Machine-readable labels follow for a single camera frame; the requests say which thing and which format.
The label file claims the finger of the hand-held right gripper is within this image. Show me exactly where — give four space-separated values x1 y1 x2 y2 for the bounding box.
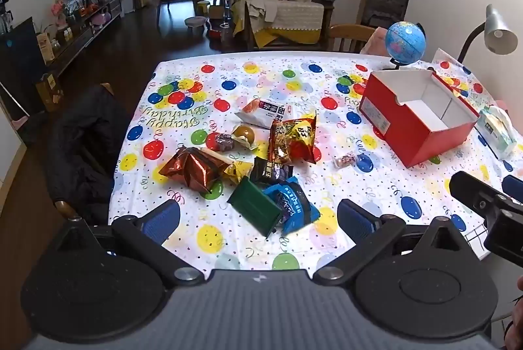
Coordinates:
502 175 523 204
449 171 509 218

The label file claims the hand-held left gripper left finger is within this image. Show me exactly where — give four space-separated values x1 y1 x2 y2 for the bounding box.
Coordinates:
55 200 203 287

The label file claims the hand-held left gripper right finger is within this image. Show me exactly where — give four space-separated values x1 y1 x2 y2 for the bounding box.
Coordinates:
314 199 470 287

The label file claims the small clear candy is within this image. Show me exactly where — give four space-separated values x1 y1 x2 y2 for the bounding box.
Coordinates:
333 154 358 170

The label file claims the copper foil snack packet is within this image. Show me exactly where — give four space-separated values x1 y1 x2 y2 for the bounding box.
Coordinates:
159 146 229 193

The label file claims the blue snack packet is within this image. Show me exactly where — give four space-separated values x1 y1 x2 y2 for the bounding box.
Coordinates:
261 176 321 235

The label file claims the tan biscuit stick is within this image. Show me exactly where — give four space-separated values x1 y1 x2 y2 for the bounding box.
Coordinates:
202 148 242 167

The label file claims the yellow snack packet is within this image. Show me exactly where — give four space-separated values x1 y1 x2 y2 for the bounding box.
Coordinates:
223 160 255 185

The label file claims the green snack packet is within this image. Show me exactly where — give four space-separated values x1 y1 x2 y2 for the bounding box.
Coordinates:
227 176 284 238

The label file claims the small purple candy packet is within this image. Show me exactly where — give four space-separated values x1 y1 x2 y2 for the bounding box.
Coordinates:
205 132 234 152

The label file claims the red and yellow snack bag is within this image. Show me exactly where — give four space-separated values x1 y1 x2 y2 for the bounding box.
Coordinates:
266 111 318 167

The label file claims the black snack packet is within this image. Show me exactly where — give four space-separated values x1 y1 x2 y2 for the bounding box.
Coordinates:
249 157 294 184

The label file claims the red cardboard box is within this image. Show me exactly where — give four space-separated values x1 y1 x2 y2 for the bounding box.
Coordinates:
358 69 480 169

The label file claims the gold foil ball candy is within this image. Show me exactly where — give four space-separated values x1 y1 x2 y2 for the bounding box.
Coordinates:
231 124 259 150

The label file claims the white snack packet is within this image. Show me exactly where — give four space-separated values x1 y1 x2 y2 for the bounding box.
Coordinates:
235 97 294 129

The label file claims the tissue pack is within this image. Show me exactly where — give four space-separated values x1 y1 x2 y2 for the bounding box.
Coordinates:
476 105 519 160

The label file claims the wooden chair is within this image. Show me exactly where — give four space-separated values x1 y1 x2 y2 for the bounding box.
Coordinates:
327 24 377 53
55 82 113 221

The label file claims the black jacket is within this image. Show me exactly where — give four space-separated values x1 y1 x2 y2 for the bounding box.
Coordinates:
45 84 131 224

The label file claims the balloon print tablecloth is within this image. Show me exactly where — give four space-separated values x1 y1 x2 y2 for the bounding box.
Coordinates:
107 50 523 271

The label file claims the grey desk lamp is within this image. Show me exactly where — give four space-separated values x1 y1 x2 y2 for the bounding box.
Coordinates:
457 4 519 65

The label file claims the blue desk globe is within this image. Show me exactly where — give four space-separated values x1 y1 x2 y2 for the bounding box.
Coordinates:
384 22 427 71

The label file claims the brown paper bag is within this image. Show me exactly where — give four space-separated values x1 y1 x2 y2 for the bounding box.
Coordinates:
36 73 64 111

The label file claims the pink cloth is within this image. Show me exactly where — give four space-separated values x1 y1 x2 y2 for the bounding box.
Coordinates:
362 27 389 57

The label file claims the television cabinet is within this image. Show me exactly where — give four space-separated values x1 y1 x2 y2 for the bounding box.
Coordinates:
45 0 125 77

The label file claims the beige carton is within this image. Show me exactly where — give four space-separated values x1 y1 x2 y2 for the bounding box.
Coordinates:
36 32 56 62

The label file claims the black cabinet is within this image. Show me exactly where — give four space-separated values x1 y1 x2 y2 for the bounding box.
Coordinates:
0 17 45 122

